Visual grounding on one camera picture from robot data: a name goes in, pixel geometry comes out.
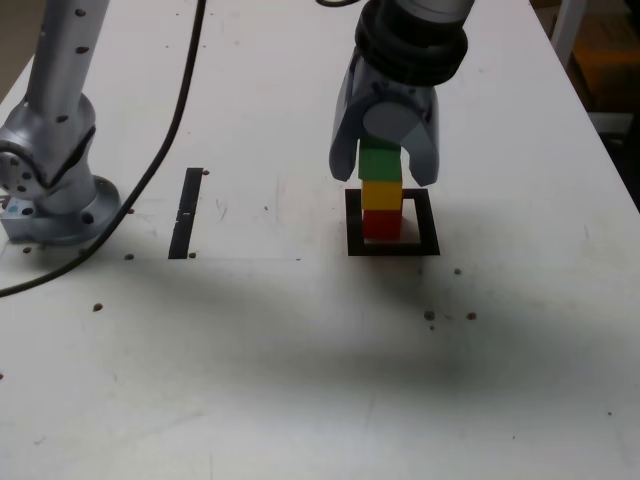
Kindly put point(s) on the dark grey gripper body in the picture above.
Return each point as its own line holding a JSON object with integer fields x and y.
{"x": 400, "y": 90}

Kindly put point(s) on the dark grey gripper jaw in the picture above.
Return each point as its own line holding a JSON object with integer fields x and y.
{"x": 345, "y": 135}

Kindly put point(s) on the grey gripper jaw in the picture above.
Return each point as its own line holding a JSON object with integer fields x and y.
{"x": 390, "y": 122}

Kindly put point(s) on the green cube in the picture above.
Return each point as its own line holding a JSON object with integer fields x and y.
{"x": 380, "y": 165}

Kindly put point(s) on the yellow cube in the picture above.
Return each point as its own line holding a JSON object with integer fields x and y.
{"x": 381, "y": 196}

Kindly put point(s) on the red cube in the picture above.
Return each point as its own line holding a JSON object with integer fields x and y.
{"x": 381, "y": 225}

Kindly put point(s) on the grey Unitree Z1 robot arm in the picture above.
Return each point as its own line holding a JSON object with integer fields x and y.
{"x": 55, "y": 125}

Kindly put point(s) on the black tape square outline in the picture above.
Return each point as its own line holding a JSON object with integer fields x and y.
{"x": 427, "y": 225}

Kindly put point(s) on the black tape strip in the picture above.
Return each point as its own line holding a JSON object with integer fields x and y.
{"x": 187, "y": 215}

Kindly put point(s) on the white metal frame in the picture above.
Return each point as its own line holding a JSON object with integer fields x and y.
{"x": 565, "y": 25}

